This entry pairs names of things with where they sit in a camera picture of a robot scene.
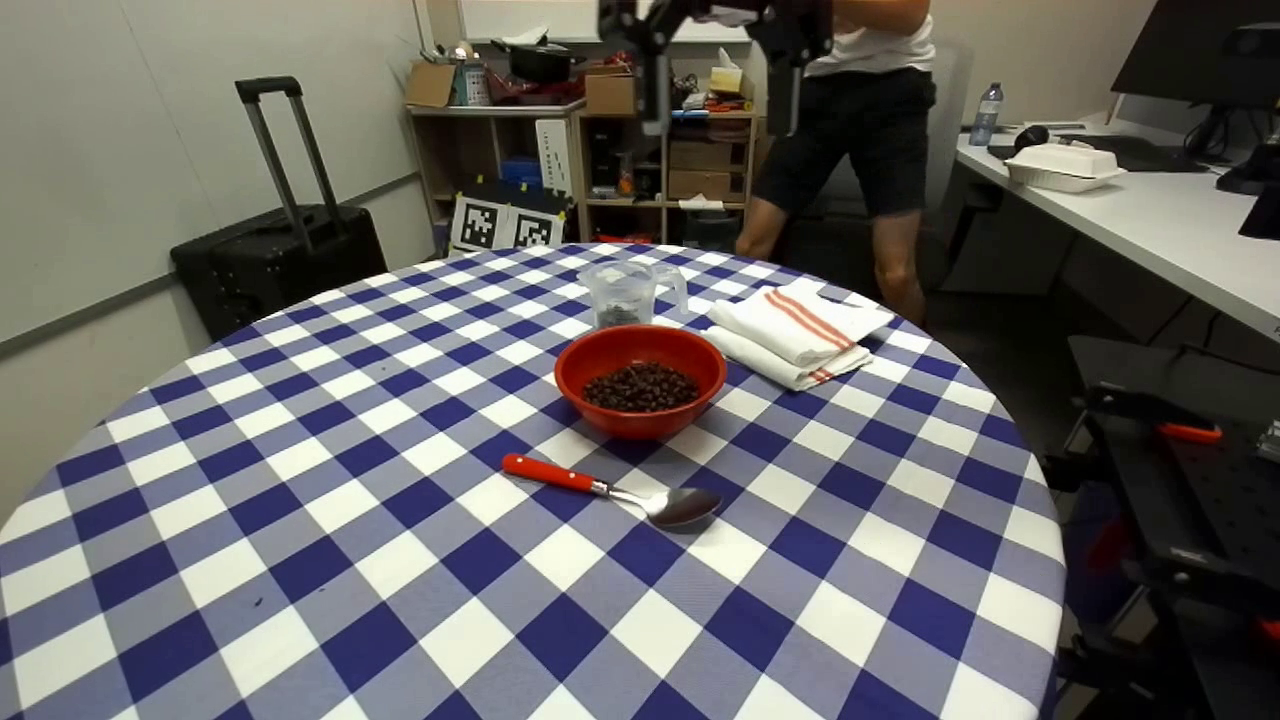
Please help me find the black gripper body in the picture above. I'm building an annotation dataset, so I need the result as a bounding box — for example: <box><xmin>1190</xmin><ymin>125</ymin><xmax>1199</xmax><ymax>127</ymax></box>
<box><xmin>748</xmin><ymin>0</ymin><xmax>841</xmax><ymax>73</ymax></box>

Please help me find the clear plastic measuring jug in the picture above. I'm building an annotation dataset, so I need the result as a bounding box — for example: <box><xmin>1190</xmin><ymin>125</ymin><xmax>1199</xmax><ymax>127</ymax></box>
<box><xmin>577</xmin><ymin>254</ymin><xmax>691</xmax><ymax>331</ymax></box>

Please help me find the red bowl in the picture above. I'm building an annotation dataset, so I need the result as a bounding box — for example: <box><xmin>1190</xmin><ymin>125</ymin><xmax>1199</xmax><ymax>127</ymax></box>
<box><xmin>551</xmin><ymin>321</ymin><xmax>733</xmax><ymax>448</ymax></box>

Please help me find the person in white shirt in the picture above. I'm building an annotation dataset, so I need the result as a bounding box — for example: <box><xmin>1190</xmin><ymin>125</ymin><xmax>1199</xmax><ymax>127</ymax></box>
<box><xmin>733</xmin><ymin>0</ymin><xmax>939</xmax><ymax>324</ymax></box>

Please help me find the cardboard box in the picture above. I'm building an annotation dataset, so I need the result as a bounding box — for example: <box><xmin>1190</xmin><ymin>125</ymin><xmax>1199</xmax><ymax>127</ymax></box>
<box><xmin>582</xmin><ymin>64</ymin><xmax>645</xmax><ymax>125</ymax></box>
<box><xmin>665</xmin><ymin>134</ymin><xmax>741</xmax><ymax>209</ymax></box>
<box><xmin>402</xmin><ymin>55</ymin><xmax>463</xmax><ymax>120</ymax></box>

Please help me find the clear water bottle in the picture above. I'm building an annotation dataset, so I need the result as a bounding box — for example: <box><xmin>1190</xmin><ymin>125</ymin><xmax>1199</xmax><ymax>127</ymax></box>
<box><xmin>969</xmin><ymin>81</ymin><xmax>1010</xmax><ymax>154</ymax></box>

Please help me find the white towel with red stripe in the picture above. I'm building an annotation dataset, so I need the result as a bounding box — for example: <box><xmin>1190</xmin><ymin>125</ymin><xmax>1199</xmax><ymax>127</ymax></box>
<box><xmin>705</xmin><ymin>272</ymin><xmax>901</xmax><ymax>397</ymax></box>

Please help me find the wooden shelf unit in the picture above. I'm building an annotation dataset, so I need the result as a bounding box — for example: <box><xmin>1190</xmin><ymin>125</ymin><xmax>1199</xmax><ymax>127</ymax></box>
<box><xmin>402</xmin><ymin>23</ymin><xmax>768</xmax><ymax>261</ymax></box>

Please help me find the white takeout container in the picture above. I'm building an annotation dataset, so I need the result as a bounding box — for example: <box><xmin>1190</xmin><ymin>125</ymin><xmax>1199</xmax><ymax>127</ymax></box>
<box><xmin>1006</xmin><ymin>140</ymin><xmax>1128</xmax><ymax>200</ymax></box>

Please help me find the fiducial marker board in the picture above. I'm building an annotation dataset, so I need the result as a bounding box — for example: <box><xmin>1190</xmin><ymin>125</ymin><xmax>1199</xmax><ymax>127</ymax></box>
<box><xmin>446</xmin><ymin>191</ymin><xmax>574</xmax><ymax>261</ymax></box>

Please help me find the black keyboard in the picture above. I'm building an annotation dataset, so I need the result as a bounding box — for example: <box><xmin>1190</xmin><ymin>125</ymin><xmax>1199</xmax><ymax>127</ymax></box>
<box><xmin>1063</xmin><ymin>134</ymin><xmax>1217</xmax><ymax>175</ymax></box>

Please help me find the black computer monitor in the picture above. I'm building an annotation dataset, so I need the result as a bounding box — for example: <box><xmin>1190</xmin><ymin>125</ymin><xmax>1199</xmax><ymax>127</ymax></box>
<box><xmin>1110</xmin><ymin>0</ymin><xmax>1280</xmax><ymax>200</ymax></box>

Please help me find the white desk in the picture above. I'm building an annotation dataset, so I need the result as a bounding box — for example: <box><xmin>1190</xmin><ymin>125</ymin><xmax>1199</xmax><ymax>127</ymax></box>
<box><xmin>930</xmin><ymin>125</ymin><xmax>1280</xmax><ymax>351</ymax></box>

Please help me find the black robot mounting stand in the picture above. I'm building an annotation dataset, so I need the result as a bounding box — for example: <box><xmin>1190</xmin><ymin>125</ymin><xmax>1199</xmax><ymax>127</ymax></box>
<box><xmin>1054</xmin><ymin>331</ymin><xmax>1280</xmax><ymax>720</ymax></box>

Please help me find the blue white checkered tablecloth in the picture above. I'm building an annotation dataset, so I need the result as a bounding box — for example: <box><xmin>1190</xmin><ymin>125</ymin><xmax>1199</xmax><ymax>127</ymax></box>
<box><xmin>0</xmin><ymin>242</ymin><xmax>1071</xmax><ymax>720</ymax></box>

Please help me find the red handled metal spoon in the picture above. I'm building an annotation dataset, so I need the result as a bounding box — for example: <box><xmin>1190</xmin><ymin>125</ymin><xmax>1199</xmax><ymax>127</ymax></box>
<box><xmin>500</xmin><ymin>448</ymin><xmax>726</xmax><ymax>538</ymax></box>

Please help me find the orange handled tool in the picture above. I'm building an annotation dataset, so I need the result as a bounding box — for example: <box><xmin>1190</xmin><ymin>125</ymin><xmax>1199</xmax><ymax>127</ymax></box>
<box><xmin>1158</xmin><ymin>415</ymin><xmax>1230</xmax><ymax>453</ymax></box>

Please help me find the black suitcase with handle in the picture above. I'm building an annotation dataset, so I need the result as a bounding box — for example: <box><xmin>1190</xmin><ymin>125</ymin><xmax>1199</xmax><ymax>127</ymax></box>
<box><xmin>170</xmin><ymin>73</ymin><xmax>391</xmax><ymax>344</ymax></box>

